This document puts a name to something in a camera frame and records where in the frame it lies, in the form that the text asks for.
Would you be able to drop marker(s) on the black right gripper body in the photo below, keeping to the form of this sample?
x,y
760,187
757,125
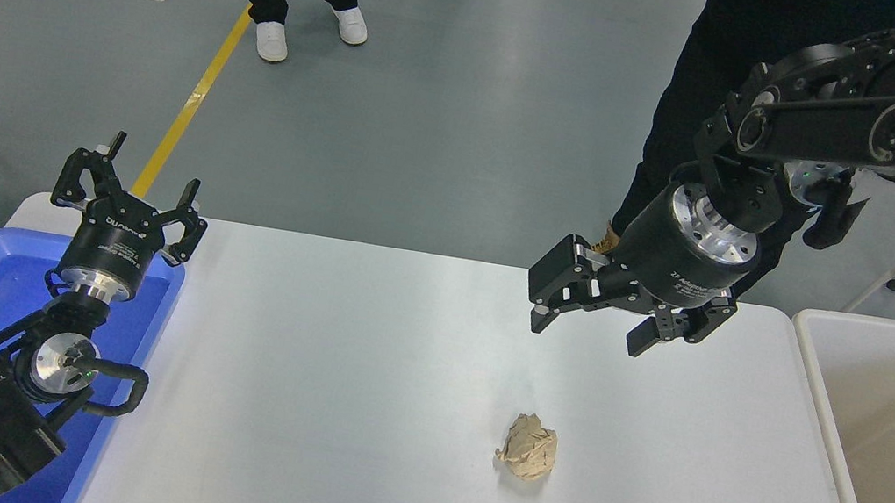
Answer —
x,y
661,248

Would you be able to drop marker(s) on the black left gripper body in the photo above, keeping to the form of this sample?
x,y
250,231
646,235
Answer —
x,y
113,246

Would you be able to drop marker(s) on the tan paper ball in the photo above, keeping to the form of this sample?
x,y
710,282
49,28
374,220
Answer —
x,y
529,447

